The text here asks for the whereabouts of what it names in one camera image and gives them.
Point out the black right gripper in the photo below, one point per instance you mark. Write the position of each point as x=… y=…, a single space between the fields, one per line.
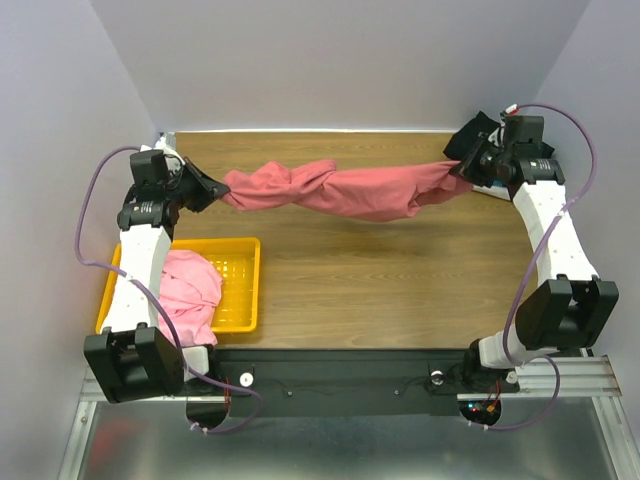
x=471 y=160

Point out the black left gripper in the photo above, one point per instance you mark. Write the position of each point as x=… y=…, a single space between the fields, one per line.
x=215 y=188

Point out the red t shirt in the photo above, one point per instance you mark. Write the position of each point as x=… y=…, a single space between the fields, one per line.
x=380 y=194

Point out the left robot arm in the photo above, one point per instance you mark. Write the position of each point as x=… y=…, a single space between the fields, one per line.
x=130 y=357

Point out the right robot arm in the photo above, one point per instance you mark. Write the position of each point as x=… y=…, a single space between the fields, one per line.
x=562 y=303

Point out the black folded t shirt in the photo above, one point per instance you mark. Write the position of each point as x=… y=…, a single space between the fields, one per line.
x=481 y=125

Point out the white folded t shirt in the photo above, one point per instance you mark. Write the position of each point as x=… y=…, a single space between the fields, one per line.
x=493 y=191

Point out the yellow plastic basket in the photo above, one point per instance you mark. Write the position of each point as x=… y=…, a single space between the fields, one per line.
x=235 y=290

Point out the light pink t shirt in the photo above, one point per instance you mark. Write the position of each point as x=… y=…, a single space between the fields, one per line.
x=190 y=291

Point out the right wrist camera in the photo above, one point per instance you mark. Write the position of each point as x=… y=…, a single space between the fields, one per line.
x=496 y=138

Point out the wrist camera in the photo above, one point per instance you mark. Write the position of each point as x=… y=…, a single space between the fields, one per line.
x=496 y=138
x=167 y=143

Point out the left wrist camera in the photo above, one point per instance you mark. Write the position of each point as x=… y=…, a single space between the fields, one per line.
x=167 y=143

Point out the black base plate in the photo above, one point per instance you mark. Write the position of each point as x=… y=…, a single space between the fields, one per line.
x=340 y=383

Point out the aluminium frame rail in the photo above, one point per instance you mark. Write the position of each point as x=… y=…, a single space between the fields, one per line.
x=580 y=377

